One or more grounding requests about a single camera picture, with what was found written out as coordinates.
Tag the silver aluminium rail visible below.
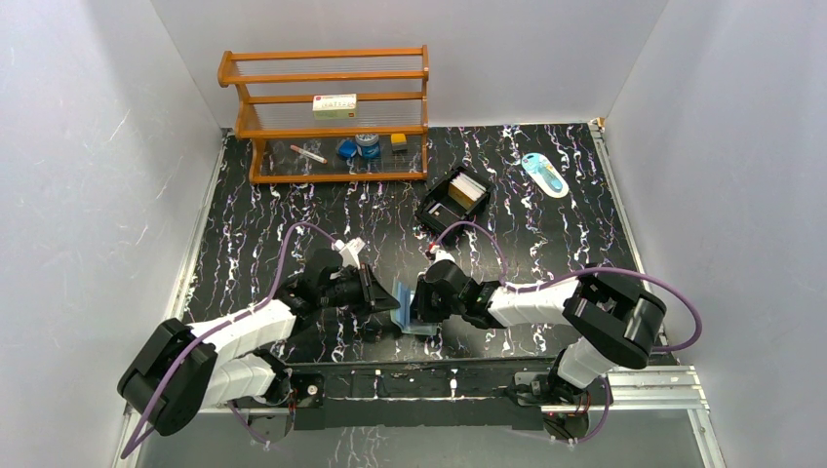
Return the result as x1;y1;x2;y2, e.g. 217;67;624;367
539;365;711;414

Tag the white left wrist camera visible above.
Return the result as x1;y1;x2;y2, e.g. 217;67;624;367
332;237;365;268

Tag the blue white packaged tool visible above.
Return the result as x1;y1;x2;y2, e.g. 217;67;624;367
521;152;570;199

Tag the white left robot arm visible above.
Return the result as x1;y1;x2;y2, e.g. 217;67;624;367
117;249;400;436

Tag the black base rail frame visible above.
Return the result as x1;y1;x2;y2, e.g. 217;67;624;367
245;353;653;433

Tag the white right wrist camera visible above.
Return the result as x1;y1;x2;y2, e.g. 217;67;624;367
425;244;455;263

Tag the red white pen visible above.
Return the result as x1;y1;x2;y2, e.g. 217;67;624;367
290;145;328;164

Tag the yellow black sponge block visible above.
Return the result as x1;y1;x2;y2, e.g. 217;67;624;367
390;133;408;153

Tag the mint green card holder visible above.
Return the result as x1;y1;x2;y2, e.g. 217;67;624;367
390;281;438;336

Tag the blue square lid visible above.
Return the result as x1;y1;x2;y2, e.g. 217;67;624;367
336;140;358;160

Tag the blue round jar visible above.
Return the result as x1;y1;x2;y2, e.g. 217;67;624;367
354;134;381;159

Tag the orange wooden shelf rack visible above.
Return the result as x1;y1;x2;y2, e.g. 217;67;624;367
217;45;430;184

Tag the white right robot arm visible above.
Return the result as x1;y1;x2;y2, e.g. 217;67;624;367
399;259;667;406

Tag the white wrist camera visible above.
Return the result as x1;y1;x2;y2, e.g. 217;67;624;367
425;244;455;263
332;237;365;268

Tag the white medicine box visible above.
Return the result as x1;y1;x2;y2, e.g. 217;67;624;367
312;94;358;120

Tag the black card storage box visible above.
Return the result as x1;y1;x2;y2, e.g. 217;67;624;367
414;165;493;234

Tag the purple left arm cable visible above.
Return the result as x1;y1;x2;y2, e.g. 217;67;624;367
119;221;337;460

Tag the stack of cards in box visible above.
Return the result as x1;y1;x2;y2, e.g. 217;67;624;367
448;172;486;209

